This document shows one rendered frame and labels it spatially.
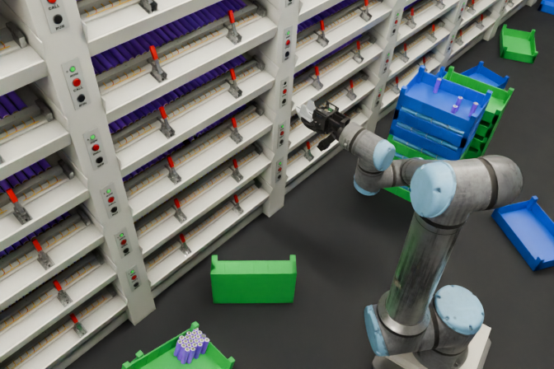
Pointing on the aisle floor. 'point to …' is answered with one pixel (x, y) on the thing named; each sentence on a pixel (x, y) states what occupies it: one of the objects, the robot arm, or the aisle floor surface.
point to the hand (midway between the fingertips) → (298, 110)
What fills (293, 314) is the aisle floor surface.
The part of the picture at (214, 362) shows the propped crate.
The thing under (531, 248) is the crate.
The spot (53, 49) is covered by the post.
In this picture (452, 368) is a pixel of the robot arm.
